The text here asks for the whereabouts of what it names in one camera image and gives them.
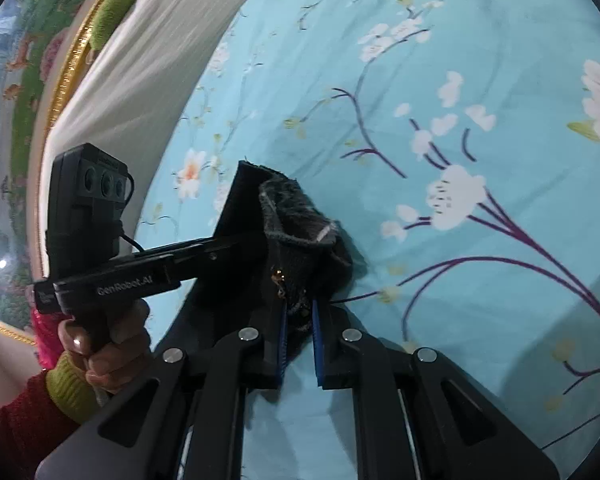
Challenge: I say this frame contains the person's left forearm red sleeve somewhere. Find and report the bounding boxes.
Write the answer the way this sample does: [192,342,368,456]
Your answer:
[0,309,104,480]

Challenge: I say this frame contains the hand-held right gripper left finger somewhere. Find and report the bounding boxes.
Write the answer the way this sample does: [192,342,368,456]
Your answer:
[34,304,289,480]

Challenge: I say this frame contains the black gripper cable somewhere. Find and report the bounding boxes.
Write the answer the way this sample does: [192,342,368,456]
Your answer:
[114,172,147,252]

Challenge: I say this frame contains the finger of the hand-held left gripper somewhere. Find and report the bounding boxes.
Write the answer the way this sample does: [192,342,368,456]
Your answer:
[170,232,270,283]

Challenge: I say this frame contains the green plush toy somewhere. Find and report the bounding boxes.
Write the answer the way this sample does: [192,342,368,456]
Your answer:
[86,0,139,52]

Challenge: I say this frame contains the black pants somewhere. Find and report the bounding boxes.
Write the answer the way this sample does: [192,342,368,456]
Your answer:
[179,159,357,393]

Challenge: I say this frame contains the person's left hand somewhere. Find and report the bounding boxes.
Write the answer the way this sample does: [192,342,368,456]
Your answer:
[57,299,154,403]

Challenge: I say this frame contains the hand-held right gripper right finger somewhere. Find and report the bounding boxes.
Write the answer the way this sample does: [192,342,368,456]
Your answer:
[310,299,562,480]

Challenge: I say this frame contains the blue floral bed sheet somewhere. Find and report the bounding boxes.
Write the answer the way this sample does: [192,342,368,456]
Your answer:
[132,0,600,480]

